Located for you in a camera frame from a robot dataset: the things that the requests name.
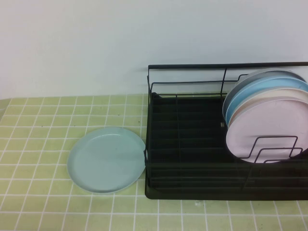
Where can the mint green round plate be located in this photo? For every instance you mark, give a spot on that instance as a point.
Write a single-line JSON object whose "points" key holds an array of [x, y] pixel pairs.
{"points": [[106, 161]]}

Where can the grey round plate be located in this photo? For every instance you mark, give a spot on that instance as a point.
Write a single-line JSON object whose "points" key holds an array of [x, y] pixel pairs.
{"points": [[243, 83]]}

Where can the pink round plate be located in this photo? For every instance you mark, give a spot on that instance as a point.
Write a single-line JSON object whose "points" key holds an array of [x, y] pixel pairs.
{"points": [[250, 125]]}

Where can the light blue round plate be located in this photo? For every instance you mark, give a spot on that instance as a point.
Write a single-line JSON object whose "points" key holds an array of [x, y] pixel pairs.
{"points": [[252, 92]]}

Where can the cream round plate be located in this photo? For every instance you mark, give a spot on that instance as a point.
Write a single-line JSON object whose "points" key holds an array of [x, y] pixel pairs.
{"points": [[276, 94]]}

